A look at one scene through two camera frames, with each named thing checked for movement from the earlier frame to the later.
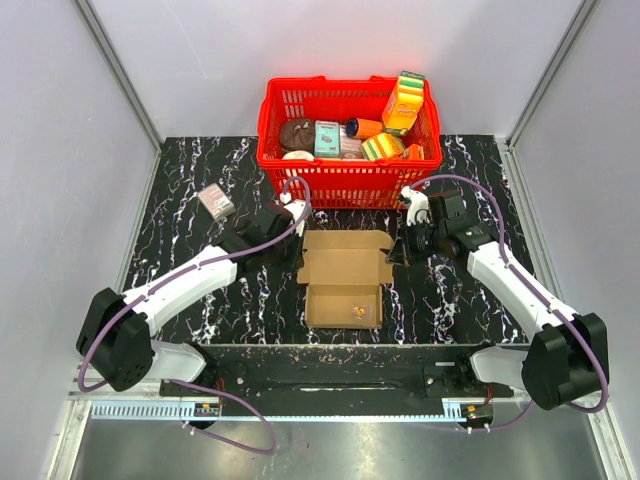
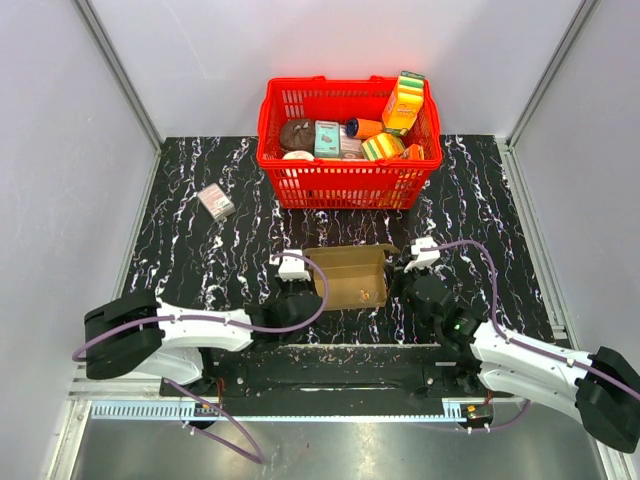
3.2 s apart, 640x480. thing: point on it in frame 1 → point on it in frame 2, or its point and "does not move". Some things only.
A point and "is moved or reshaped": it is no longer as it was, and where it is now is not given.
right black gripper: [397, 255] → [396, 276]
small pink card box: [216, 202] does not move
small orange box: [416, 152] does not move
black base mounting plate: [336, 372] does not move
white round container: [298, 155] does not move
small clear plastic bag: [362, 312] → [369, 296]
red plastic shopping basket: [344, 184] does not move
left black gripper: [296, 261] → [283, 285]
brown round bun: [297, 135] does not move
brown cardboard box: [344, 272] is moved or reshaped
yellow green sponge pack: [404, 105] does not move
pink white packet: [350, 146] does not move
